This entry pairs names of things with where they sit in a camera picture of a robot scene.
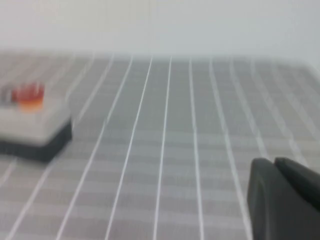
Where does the red mushroom emergency stop button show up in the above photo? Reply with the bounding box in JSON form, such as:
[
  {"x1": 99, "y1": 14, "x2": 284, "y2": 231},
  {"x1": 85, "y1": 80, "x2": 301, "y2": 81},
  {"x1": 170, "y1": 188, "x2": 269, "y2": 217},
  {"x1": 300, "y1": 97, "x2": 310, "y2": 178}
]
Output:
[{"x1": 14, "y1": 81, "x2": 46, "y2": 114}]

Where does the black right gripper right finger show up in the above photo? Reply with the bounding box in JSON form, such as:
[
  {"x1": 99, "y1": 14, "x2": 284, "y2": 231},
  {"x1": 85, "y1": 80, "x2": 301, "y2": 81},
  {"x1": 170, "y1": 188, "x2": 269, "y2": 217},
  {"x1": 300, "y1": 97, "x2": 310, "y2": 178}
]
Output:
[{"x1": 274, "y1": 156, "x2": 320, "y2": 204}]

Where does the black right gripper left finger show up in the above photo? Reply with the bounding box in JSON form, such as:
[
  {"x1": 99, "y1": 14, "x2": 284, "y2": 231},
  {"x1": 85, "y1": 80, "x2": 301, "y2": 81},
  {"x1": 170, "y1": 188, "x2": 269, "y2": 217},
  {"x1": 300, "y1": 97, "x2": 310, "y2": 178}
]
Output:
[{"x1": 246, "y1": 156, "x2": 320, "y2": 240}]

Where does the grey white-checked tablecloth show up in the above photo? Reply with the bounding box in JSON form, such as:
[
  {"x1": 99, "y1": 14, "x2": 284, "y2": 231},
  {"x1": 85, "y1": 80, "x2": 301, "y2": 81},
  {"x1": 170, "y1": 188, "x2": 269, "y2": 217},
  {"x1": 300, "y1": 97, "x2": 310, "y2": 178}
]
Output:
[{"x1": 0, "y1": 51, "x2": 320, "y2": 240}]

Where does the grey black button control box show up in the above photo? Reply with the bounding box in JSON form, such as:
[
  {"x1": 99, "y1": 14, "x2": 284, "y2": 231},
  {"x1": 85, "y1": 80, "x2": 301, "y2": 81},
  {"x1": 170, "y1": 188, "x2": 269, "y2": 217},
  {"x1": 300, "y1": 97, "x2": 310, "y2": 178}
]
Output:
[{"x1": 0, "y1": 53, "x2": 74, "y2": 163}]

